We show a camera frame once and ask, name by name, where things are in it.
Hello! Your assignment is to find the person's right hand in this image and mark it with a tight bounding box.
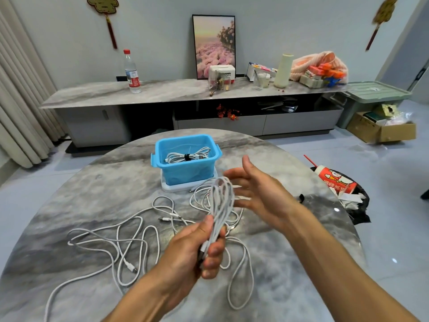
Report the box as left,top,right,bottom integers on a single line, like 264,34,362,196
223,155,302,232

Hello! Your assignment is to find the person's left hand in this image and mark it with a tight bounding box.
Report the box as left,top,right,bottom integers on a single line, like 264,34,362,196
152,215,228,299

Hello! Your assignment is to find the person's left forearm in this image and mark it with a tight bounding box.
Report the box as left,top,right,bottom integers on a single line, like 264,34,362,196
103,275,188,322

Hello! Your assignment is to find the person's right forearm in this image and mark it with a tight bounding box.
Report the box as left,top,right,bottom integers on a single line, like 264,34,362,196
278,204,421,322

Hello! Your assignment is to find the white box lid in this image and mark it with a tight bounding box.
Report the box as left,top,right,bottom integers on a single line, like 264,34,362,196
160,167,219,193

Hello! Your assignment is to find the blue plastic storage box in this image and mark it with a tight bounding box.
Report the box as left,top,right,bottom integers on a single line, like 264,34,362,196
150,134,223,187

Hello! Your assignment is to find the red berry decoration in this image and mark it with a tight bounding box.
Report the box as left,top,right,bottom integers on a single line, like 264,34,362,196
216,104,240,121

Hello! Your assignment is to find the red and white paper cup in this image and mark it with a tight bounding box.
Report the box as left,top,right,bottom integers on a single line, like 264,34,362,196
316,165,358,195

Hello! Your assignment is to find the clear holder with cutlery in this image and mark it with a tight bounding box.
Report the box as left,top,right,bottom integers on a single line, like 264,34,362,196
207,71,232,97

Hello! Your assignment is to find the colourful carton box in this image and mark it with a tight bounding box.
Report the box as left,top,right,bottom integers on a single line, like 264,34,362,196
246,62,278,83

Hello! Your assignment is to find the white appliance box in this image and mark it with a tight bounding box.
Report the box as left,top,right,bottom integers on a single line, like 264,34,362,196
209,64,236,85

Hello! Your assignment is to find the cream ribbed vase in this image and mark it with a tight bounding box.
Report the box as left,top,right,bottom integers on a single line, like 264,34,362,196
273,53,294,89

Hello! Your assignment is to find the black trash bag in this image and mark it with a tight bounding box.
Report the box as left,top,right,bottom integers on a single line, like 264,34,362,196
310,166,371,226

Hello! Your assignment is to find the pink plastic bag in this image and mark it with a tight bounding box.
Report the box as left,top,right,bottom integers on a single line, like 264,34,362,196
290,51,349,85

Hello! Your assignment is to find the orange and blue toy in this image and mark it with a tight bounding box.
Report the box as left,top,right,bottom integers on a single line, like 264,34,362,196
308,62,346,88

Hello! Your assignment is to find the framed pink flower picture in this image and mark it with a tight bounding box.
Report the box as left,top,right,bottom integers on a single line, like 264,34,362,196
192,15,236,80

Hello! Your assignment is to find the open cardboard box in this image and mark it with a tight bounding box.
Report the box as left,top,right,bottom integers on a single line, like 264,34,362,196
346,104,417,144

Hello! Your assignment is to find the green lidded storage bin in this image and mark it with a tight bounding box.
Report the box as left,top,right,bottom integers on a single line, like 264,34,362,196
330,80,413,130

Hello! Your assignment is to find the clear water bottle red cap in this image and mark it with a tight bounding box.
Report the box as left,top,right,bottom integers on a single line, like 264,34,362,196
123,49,142,94

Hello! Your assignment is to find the grey marble-top TV cabinet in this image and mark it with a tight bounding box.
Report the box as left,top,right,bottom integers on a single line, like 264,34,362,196
39,77,350,155

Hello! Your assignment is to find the beige curtain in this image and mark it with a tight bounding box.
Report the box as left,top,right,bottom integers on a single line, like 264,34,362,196
0,0,68,169

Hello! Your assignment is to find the short loose white cable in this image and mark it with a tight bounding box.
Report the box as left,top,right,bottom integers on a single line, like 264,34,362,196
152,196,196,233

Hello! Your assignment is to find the bundled white cable black tie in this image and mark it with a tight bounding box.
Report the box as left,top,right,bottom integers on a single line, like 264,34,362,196
164,147,211,164

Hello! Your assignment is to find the long loose white cable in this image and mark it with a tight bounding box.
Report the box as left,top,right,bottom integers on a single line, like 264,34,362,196
44,216,161,322

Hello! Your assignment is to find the red gold knot wall ornament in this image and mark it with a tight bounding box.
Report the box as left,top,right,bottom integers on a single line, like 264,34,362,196
86,0,120,50
365,0,400,52

